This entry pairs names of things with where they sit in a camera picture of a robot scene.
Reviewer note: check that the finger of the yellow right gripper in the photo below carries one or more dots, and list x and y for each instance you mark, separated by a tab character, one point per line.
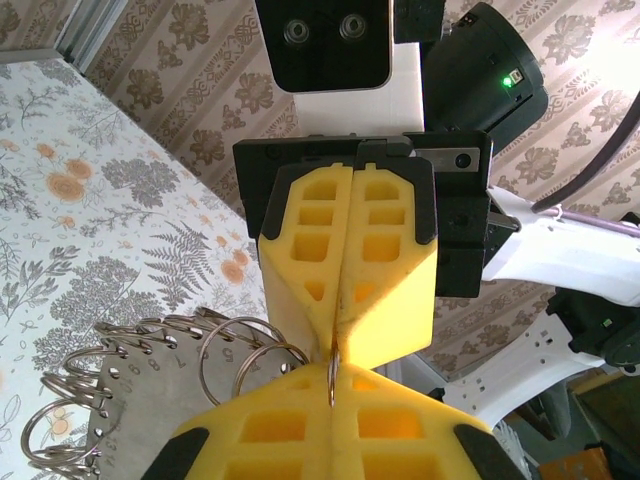
295	290
395	310

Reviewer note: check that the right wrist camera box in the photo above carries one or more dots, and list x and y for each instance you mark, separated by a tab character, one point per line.
325	50

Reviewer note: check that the aluminium right frame post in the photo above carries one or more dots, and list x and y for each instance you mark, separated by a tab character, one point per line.
95	35

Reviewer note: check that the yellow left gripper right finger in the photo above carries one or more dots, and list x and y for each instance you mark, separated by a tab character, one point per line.
400	440

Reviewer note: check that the floral patterned table cover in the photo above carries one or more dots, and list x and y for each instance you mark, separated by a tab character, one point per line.
75	225

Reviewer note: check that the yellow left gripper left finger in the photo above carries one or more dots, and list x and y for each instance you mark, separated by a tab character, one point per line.
270	440

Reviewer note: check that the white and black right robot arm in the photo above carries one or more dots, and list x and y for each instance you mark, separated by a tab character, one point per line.
575	250

